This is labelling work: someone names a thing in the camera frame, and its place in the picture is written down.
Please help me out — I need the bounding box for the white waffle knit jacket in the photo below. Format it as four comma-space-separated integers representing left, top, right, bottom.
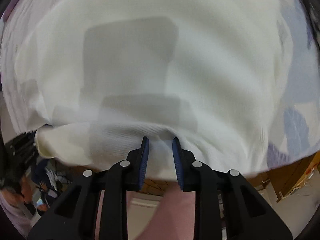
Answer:
13, 0, 295, 182

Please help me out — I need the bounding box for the left hand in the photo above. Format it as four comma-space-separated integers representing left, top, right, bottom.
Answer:
1, 176, 33, 210

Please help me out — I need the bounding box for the pink trouser leg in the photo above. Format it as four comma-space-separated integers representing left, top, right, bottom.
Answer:
96, 184, 197, 240

